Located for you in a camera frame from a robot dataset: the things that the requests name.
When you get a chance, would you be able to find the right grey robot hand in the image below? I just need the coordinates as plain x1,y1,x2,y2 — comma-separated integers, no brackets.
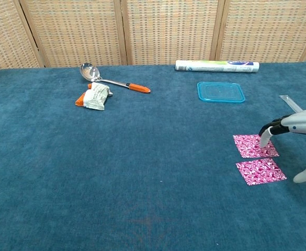
258,106,306,184

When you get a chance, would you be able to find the pink patterned cloth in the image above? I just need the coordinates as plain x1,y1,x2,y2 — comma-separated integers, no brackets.
235,157,288,186
232,133,280,159

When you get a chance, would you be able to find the clear plastic tube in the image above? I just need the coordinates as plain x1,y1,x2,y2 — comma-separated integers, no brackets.
279,95,304,113

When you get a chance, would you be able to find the blue plastic container lid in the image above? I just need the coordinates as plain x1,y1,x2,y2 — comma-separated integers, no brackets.
197,81,246,104

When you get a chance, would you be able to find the woven folding screen panel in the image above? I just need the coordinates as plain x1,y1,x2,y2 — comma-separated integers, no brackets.
0,0,45,72
120,0,225,66
19,0,129,68
215,0,306,63

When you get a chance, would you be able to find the white printed roll tube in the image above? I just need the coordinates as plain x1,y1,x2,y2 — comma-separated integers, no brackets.
175,60,260,74

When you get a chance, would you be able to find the blue carpet table cover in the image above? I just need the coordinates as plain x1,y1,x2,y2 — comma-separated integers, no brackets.
0,61,306,251

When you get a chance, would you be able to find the crumpled white orange snack packet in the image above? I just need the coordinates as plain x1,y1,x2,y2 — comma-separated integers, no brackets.
74,82,114,111

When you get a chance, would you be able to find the steel ladle orange handle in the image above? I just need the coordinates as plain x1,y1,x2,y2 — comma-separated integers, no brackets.
80,63,151,94

